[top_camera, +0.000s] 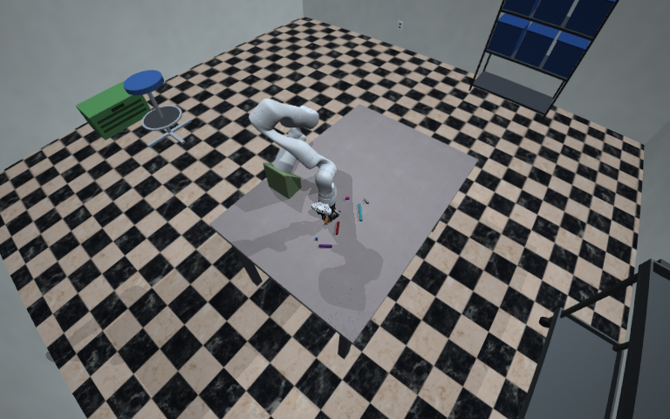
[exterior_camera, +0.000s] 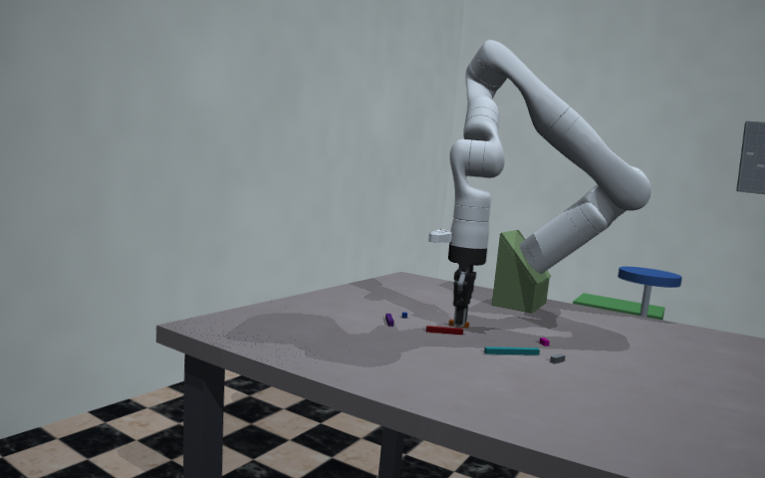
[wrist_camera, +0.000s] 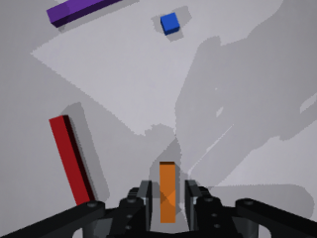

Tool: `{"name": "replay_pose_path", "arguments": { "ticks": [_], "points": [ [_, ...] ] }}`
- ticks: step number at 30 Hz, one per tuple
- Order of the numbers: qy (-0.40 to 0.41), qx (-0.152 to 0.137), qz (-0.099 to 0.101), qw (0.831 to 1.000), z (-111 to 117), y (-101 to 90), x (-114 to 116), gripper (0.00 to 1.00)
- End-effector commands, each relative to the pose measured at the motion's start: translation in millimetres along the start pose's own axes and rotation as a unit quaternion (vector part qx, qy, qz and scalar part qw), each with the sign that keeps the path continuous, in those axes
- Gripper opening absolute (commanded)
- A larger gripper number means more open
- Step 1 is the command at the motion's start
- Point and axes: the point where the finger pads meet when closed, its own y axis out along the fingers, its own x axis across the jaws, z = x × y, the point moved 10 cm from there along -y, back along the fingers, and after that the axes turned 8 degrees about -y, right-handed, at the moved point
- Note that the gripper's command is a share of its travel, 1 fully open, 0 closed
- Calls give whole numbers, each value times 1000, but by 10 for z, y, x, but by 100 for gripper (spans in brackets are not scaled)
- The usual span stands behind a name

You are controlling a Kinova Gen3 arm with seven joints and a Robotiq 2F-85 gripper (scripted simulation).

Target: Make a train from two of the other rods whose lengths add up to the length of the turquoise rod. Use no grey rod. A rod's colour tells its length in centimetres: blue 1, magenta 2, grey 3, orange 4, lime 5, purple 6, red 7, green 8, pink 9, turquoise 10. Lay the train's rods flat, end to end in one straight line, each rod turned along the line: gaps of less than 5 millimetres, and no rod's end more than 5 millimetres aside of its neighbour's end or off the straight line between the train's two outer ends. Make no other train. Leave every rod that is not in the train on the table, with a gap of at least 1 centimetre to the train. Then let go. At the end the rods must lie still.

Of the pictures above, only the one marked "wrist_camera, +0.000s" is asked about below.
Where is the red rod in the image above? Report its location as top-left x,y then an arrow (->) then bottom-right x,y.
49,115 -> 95,205

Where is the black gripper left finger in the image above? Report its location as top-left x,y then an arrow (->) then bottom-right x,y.
0,180 -> 153,238

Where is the small blue cube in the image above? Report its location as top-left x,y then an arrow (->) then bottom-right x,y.
160,13 -> 180,36

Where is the purple rod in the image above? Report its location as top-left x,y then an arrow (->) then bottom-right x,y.
47,0 -> 122,28

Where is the orange rod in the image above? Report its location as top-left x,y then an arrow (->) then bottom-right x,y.
159,162 -> 175,223

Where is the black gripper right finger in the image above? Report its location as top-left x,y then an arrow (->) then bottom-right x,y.
184,179 -> 317,238

